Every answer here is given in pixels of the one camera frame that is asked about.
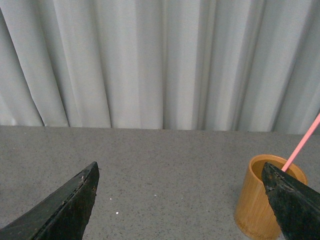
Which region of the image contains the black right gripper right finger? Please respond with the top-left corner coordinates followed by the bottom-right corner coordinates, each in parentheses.
top-left (261, 162), bottom-right (320, 240)

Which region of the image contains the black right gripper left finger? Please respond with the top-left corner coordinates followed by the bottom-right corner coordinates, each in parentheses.
top-left (0, 161), bottom-right (99, 240)

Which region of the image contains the bamboo chopstick holder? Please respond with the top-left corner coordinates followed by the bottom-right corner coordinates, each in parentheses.
top-left (234, 154), bottom-right (309, 240)

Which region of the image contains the white pleated curtain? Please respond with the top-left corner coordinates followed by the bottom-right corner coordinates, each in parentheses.
top-left (0, 0), bottom-right (320, 134)

